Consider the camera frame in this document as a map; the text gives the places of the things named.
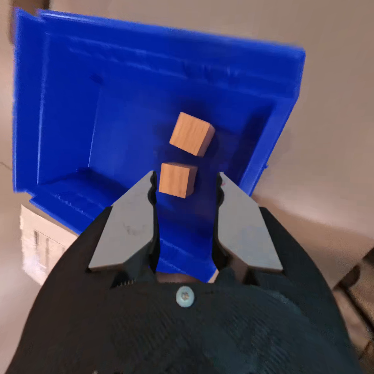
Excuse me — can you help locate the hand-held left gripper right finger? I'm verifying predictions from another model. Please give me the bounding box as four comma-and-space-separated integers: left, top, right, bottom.
212, 172, 283, 272

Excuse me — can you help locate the wooden cube with blue stripe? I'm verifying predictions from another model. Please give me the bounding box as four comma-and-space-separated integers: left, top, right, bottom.
159, 163, 198, 199
169, 112, 216, 158

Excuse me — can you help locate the blue plastic bin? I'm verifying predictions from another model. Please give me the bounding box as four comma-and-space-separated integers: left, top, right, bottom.
12, 7, 306, 283

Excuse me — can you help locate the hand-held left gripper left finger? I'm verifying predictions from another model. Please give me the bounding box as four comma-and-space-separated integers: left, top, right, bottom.
88, 171, 161, 272

